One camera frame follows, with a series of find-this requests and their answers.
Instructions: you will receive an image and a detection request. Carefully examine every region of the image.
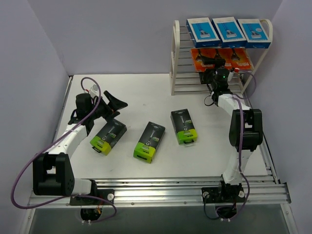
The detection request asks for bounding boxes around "orange Gillette razor box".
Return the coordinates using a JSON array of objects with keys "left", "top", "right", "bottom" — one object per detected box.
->
[
  {"left": 191, "top": 48, "right": 216, "bottom": 72},
  {"left": 230, "top": 48, "right": 252, "bottom": 70},
  {"left": 214, "top": 48, "right": 232, "bottom": 70}
]

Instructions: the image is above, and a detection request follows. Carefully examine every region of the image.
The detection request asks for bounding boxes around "black green razor box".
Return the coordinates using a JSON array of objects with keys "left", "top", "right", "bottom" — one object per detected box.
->
[
  {"left": 170, "top": 109, "right": 198, "bottom": 145},
  {"left": 90, "top": 119, "right": 127, "bottom": 156},
  {"left": 133, "top": 121, "right": 165, "bottom": 163}
]

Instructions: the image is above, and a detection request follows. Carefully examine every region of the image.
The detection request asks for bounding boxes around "blue white Harry's razor box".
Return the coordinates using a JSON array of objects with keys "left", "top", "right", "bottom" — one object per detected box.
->
[{"left": 212, "top": 17, "right": 247, "bottom": 48}]

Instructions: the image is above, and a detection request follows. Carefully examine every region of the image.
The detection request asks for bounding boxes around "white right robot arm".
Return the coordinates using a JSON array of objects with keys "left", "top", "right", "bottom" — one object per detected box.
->
[{"left": 199, "top": 56, "right": 263, "bottom": 202}]

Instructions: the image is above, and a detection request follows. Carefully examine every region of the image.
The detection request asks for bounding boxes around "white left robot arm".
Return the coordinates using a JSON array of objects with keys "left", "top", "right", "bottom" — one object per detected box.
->
[{"left": 33, "top": 91, "right": 128, "bottom": 204}]

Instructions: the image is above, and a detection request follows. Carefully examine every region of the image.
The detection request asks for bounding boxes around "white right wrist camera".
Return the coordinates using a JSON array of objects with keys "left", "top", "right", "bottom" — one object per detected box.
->
[{"left": 228, "top": 68, "right": 240, "bottom": 79}]

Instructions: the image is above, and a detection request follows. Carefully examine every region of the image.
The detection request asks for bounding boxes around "cream metal wire shelf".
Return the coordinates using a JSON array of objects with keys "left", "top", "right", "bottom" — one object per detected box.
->
[{"left": 170, "top": 20, "right": 269, "bottom": 96}]

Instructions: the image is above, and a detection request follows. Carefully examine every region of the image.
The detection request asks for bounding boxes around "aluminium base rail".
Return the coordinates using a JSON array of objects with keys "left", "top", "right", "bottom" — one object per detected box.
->
[{"left": 26, "top": 177, "right": 292, "bottom": 209}]

